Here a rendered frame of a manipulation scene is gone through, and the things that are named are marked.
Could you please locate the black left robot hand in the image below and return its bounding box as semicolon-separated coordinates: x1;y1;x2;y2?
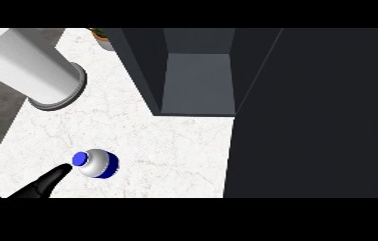
6;163;74;199

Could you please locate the dark grey cabinet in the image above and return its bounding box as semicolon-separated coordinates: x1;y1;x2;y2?
104;28;285;117

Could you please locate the dark grey cabinet door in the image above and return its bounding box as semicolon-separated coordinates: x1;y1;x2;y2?
223;28;378;199

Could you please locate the potted plant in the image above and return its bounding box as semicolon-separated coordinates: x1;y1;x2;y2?
89;28;117;52

